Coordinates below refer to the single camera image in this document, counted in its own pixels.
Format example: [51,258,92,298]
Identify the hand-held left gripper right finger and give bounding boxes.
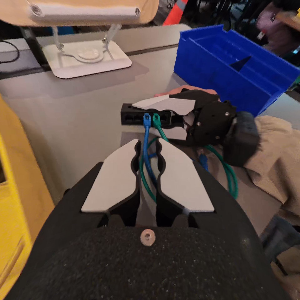
[155,138,215,227]

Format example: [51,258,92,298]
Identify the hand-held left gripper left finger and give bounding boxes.
[81,138,142,227]

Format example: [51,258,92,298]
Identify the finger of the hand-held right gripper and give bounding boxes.
[150,112,195,141]
[132,95,196,116]

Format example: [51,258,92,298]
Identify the green ethernet cable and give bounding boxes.
[139,113,239,203]

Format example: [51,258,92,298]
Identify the blue ethernet cable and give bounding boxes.
[142,113,209,188]

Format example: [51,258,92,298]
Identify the black network switch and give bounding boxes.
[121,103,184,129]

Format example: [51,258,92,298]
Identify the blue storage bin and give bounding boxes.
[173,24,300,117]

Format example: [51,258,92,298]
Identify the yellow storage bin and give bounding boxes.
[0,94,55,300]

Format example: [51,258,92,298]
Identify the person's right forearm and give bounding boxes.
[244,115,300,219]

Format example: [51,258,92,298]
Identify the wooden panel on white arm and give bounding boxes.
[0,0,159,27]

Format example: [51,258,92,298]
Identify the person's right hand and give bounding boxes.
[154,85,218,98]

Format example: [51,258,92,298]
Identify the black bin divider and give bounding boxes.
[230,56,252,72]

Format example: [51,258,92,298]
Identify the orange traffic cone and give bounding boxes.
[162,0,188,26]

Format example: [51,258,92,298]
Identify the person's dark clothing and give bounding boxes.
[259,216,300,277]

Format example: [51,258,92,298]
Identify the black power cord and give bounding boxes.
[0,39,20,64]

